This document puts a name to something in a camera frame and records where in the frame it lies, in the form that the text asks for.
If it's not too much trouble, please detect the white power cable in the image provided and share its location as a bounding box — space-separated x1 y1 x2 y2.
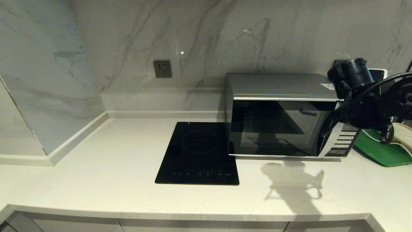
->
363 130 412 155

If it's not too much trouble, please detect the black cylindrical wrist camera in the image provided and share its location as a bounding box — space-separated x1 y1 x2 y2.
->
342 58 374 90

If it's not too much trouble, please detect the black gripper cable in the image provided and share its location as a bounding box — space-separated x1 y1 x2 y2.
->
320 72 412 144

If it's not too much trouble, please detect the grey cabinet front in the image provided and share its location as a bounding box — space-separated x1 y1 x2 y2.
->
7 213 124 232
285 221 377 232
117 220 288 232

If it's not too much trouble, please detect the black glass microwave door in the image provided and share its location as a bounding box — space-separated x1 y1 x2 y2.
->
228 97 343 158

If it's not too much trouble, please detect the black induction cooktop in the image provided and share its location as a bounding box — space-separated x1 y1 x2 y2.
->
155 122 240 186

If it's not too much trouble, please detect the grey single wall socket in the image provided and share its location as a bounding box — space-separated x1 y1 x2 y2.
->
153 60 172 78

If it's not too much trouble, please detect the green plastic tray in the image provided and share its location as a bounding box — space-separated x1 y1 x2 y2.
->
353 129 412 167

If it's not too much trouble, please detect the silver microwave oven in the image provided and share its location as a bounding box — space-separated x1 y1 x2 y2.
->
225 73 362 159

